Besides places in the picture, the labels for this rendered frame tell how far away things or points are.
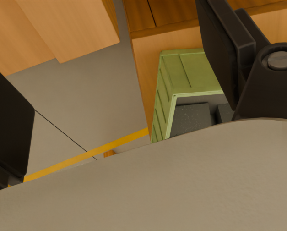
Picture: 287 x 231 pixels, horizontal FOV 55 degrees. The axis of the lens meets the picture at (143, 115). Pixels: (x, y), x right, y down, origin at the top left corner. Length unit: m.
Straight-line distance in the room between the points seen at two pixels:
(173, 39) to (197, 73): 0.11
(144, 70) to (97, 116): 1.35
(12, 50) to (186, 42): 0.42
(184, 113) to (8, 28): 0.50
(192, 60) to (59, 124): 1.58
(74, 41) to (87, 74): 1.23
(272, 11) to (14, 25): 0.60
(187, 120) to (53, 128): 1.53
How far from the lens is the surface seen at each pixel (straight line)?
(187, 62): 0.73
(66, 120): 2.14
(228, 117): 0.88
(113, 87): 1.91
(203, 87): 0.66
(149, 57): 0.77
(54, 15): 0.56
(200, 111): 0.84
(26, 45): 0.63
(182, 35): 0.75
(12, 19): 0.60
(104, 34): 0.58
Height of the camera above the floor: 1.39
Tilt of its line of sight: 40 degrees down
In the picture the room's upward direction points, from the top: 169 degrees clockwise
